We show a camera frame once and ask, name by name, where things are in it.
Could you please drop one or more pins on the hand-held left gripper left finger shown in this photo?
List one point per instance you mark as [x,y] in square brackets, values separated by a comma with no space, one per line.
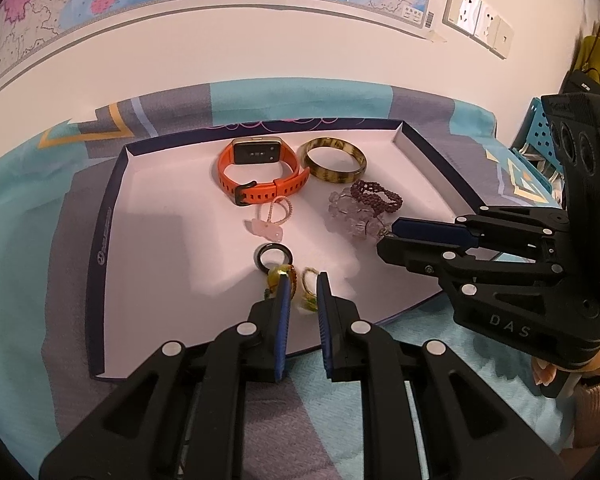
[281,325]

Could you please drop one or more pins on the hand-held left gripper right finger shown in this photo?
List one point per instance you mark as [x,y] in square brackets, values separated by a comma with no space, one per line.
[325,325]

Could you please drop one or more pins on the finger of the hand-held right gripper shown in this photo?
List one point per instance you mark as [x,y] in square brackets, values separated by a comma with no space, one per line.
[415,255]
[430,230]

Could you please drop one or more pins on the white tray box navy rim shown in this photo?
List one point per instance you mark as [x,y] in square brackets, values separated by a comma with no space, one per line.
[170,240]

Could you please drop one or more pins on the person's right hand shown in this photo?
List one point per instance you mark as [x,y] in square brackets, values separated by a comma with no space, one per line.
[540,374]

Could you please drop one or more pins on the tortoiseshell bangle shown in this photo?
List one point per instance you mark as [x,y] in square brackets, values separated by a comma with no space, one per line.
[330,176]

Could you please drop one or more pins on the blue perforated basket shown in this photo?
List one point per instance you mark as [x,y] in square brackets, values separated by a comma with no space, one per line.
[540,135]

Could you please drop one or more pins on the black bag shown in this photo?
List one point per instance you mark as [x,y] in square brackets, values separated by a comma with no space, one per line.
[582,85]

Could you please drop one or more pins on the orange smart watch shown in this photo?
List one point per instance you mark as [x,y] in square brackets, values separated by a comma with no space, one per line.
[252,151]

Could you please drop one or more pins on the yellow bag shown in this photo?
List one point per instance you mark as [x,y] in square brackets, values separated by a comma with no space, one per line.
[595,55]

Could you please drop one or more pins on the teal and grey blanket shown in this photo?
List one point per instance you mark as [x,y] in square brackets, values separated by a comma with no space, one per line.
[30,285]

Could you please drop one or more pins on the white wall socket plate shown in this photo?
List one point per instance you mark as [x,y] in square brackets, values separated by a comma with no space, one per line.
[502,39]
[487,24]
[462,7]

